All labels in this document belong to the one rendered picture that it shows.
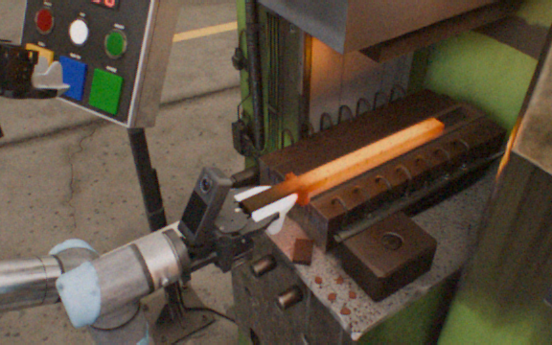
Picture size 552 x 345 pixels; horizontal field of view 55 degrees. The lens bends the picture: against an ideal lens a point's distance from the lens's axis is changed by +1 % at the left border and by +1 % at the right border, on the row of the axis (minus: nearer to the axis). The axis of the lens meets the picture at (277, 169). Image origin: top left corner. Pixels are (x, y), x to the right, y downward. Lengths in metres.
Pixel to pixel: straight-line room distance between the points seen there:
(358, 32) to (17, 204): 2.05
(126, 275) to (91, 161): 1.91
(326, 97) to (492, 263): 0.46
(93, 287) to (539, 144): 0.56
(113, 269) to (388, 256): 0.38
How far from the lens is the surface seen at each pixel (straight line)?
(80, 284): 0.73
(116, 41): 1.10
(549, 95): 0.62
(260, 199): 0.80
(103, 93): 1.11
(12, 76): 0.93
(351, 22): 0.63
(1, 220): 2.46
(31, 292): 0.85
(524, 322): 0.83
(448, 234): 0.93
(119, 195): 2.39
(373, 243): 0.80
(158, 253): 0.74
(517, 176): 0.71
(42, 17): 1.25
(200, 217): 0.74
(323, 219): 0.82
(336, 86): 1.06
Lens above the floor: 1.57
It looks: 40 degrees down
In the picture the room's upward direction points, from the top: straight up
